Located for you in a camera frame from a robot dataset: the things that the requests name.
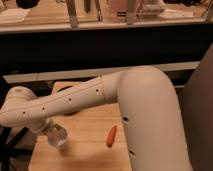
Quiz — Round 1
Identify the green ceramic bowl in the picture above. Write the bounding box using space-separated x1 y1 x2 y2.
57 85 78 116

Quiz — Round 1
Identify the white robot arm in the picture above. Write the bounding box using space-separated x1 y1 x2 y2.
0 66 193 171

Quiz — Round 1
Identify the dark chair right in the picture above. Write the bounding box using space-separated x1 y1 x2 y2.
179 43 213 171

